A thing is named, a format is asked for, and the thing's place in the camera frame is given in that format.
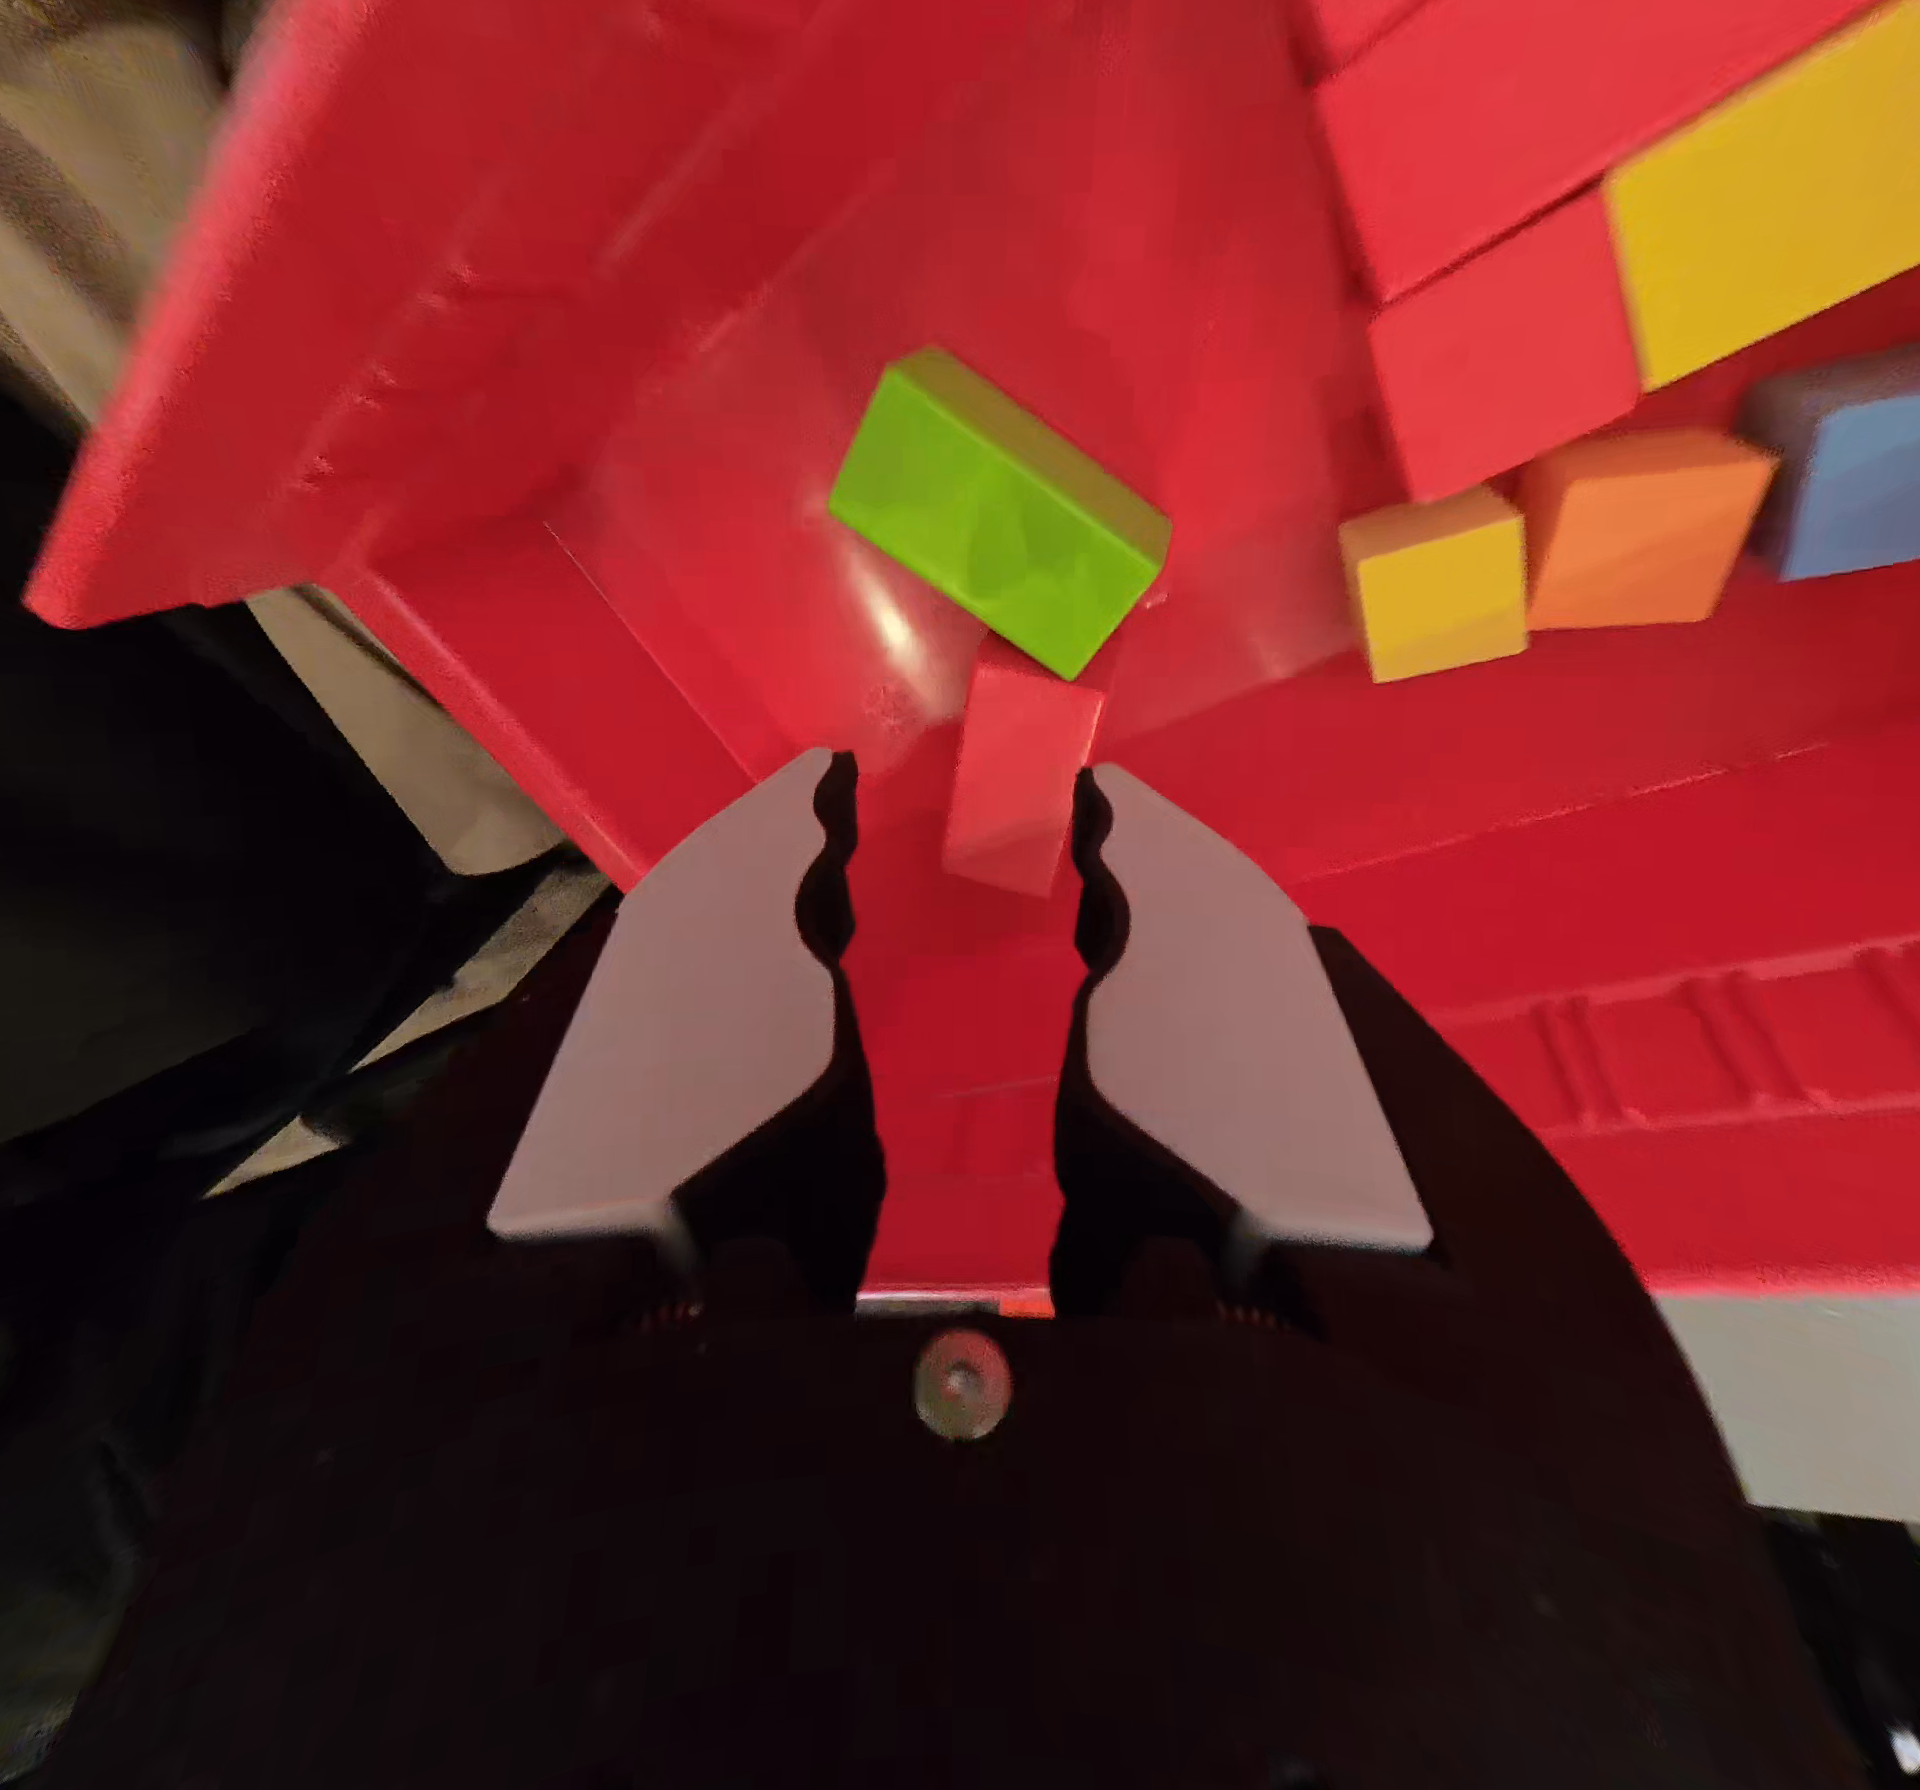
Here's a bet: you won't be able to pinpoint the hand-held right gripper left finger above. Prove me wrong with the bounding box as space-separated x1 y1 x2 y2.
487 747 865 1284

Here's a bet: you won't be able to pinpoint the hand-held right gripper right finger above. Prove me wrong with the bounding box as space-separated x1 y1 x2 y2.
1068 763 1438 1290

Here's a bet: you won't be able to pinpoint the red plastic bin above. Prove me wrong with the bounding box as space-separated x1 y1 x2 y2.
22 0 1920 1298

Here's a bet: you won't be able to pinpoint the small red block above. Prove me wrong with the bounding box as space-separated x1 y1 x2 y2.
942 663 1108 900

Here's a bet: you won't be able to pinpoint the yellow cube block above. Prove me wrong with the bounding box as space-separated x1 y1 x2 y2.
1338 486 1532 685

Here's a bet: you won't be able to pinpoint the lime green rectangular block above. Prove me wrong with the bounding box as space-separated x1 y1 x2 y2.
827 344 1173 682

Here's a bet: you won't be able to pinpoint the orange block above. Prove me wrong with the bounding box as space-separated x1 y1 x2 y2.
1519 430 1783 631

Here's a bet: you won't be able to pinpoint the blue cube block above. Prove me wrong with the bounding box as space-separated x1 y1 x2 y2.
1740 350 1920 584

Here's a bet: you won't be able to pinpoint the long yellow block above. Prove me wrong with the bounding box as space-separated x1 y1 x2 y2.
1602 0 1920 395

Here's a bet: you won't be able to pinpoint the long red block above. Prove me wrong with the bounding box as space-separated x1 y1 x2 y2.
1313 0 1920 307

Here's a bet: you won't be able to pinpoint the person's tan trousers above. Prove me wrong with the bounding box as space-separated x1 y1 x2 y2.
0 0 323 473

